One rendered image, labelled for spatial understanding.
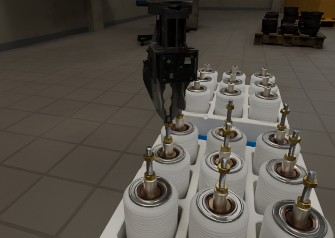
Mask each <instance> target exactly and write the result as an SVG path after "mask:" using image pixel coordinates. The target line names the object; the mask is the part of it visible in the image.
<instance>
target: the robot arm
mask: <svg viewBox="0 0 335 238"><path fill-rule="evenodd" d="M146 1H147V2H149V3H150V4H149V5H148V14H155V15H160V19H159V20H157V22H156V26H155V29H154V33H153V37H152V40H151V42H150V44H149V47H148V48H147V49H146V51H147V52H148V57H147V60H143V63H144V67H143V81H144V84H145V87H146V89H147V91H148V93H149V95H150V97H151V100H152V102H153V104H154V107H155V109H156V111H157V113H158V115H159V116H160V117H161V118H162V119H163V121H166V110H165V108H164V104H165V100H164V98H163V93H164V90H165V89H166V84H170V86H171V88H172V95H171V98H170V99H171V106H170V108H169V113H170V116H171V117H170V118H171V119H170V120H174V118H175V117H176V116H177V114H178V113H179V111H180V109H181V110H185V108H186V100H185V93H186V89H187V87H188V86H189V84H190V82H193V81H197V70H198V50H199V49H197V48H195V47H194V46H192V45H191V44H189V43H188V42H186V19H187V18H189V14H192V5H190V4H189V3H190V2H193V0H146Z"/></svg>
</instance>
